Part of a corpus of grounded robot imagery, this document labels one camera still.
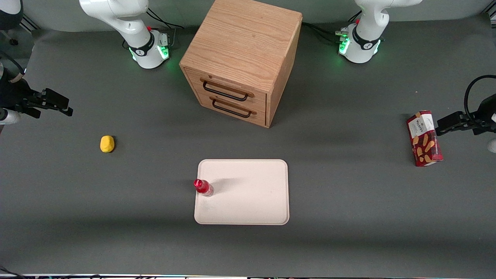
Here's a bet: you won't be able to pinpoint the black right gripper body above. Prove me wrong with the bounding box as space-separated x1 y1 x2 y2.
0 79 42 111

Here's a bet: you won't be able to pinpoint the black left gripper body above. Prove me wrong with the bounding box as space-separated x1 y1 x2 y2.
465 93 496 135

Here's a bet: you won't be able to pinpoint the red coke bottle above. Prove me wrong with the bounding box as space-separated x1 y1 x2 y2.
194 179 214 197

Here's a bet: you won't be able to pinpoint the beige rectangular tray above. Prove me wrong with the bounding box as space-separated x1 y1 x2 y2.
194 159 290 226

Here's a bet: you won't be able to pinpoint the red biscuit box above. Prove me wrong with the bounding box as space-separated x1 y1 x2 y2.
406 110 444 167

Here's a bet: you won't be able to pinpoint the wooden two-drawer cabinet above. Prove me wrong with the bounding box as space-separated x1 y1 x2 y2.
179 0 303 128

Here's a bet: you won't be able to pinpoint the black left gripper cable loop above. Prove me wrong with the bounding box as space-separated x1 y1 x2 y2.
464 75 496 121

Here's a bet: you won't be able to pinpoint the black right base cables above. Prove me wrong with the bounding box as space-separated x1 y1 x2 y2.
146 8 186 29

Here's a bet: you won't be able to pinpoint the black base cables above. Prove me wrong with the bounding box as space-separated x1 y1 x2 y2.
146 8 186 29
302 21 343 44

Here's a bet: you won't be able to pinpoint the black left base cables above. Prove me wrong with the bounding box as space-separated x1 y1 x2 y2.
302 21 343 44

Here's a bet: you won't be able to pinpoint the black drawer handle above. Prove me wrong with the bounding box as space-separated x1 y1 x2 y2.
210 97 257 118
200 78 255 102

